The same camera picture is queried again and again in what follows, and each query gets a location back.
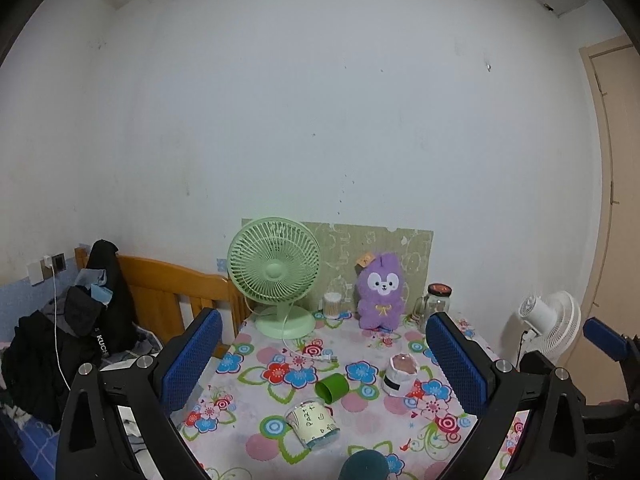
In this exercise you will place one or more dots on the white standing fan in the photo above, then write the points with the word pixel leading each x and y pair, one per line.
pixel 545 325

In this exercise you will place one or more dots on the pile of dark clothes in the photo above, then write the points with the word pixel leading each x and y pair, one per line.
pixel 32 360

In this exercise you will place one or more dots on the purple plush toy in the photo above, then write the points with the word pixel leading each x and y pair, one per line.
pixel 380 300

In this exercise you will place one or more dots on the cotton swab container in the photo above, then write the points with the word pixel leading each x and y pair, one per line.
pixel 331 305

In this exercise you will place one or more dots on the dark teal round cup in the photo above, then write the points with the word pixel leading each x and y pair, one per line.
pixel 364 466

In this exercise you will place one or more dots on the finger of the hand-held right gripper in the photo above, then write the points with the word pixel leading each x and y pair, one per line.
pixel 604 338
pixel 537 362

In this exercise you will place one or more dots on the glass jar with dark lid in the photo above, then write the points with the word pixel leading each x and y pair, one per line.
pixel 437 305

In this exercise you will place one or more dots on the green desk fan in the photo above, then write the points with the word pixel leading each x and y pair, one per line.
pixel 272 270

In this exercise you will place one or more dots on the black jacket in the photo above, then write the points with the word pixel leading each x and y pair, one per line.
pixel 112 300

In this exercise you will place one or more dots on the wooden bed headboard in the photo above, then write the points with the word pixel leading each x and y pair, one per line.
pixel 160 285

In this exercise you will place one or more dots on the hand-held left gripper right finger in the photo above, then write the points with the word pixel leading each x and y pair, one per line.
pixel 457 366

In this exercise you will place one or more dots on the floral tablecloth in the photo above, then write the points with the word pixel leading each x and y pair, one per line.
pixel 250 410

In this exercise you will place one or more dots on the green cup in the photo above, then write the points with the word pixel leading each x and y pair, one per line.
pixel 334 386

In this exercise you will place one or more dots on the patterned wallpaper panel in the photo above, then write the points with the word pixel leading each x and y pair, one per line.
pixel 415 255

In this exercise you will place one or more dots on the blue checked bedsheet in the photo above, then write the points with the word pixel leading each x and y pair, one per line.
pixel 30 452

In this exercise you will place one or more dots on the white cup with brown contents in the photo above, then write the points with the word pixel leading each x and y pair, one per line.
pixel 397 377

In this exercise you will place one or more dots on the beige door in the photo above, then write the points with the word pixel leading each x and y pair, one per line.
pixel 617 210

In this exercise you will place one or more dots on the white phone charger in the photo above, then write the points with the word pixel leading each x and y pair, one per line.
pixel 48 262

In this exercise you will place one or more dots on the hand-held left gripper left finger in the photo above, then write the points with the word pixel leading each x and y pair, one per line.
pixel 192 360

